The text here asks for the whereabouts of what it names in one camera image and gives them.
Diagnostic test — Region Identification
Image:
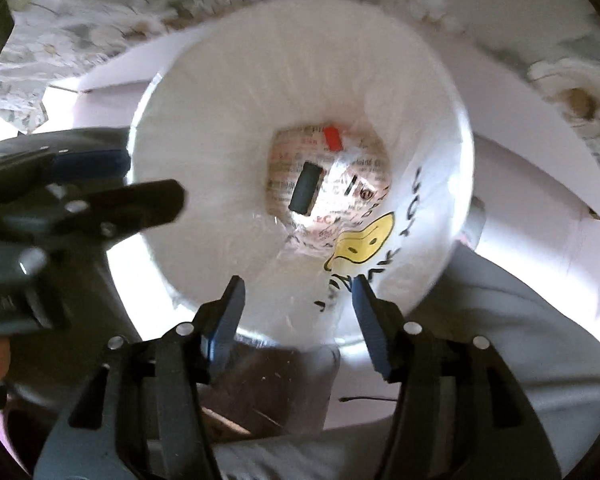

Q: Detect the floral bed sheet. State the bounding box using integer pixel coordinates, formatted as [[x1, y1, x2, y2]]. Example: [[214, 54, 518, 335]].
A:
[[0, 0, 600, 136]]

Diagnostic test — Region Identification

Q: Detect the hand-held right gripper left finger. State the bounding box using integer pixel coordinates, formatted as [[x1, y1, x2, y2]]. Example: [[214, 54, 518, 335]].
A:
[[32, 275, 246, 480]]

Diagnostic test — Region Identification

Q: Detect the white plastic bag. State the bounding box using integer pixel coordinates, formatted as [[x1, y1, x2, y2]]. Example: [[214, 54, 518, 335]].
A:
[[105, 7, 476, 351]]

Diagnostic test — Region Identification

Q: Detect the dark grey rectangular block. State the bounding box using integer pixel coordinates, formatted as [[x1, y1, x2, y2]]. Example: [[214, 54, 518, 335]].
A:
[[288, 161, 326, 217]]

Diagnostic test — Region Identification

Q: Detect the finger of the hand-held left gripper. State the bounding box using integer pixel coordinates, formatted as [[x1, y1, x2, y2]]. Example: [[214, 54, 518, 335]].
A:
[[55, 179, 187, 241], [50, 147, 132, 181]]

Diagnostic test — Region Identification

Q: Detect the printed paper sheet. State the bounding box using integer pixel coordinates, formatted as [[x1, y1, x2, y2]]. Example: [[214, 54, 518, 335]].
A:
[[265, 127, 393, 256]]

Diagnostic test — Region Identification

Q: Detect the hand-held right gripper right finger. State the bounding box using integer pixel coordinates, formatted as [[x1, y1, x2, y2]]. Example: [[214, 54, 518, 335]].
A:
[[351, 275, 563, 480]]

